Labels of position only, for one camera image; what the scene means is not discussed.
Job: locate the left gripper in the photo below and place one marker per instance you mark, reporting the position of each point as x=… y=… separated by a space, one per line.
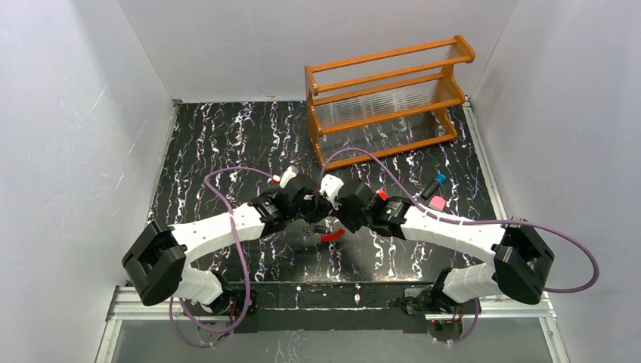
x=311 y=211

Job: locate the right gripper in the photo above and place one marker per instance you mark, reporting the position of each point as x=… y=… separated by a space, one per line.
x=352 y=211

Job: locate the metal keyring with red handle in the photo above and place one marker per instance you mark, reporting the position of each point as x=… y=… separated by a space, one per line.
x=326 y=234

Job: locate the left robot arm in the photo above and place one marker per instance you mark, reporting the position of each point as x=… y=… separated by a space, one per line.
x=158 y=263

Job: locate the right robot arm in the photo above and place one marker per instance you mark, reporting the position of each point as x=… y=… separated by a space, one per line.
x=514 y=259

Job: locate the red key tag with key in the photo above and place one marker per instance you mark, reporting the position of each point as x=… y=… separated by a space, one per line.
x=382 y=194

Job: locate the pink and grey eraser block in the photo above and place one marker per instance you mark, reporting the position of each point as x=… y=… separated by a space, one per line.
x=437 y=203

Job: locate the black marker with blue cap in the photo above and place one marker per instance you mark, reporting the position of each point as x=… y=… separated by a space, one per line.
x=432 y=188

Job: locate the orange wooden shelf rack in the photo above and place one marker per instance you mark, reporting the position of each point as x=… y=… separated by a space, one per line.
x=387 y=103

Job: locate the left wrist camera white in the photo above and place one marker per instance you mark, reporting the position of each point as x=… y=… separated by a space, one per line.
x=290 y=173

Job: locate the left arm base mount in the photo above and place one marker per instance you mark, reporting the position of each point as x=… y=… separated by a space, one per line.
x=230 y=303

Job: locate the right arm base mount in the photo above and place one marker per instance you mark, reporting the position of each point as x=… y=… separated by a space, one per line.
x=449 y=325

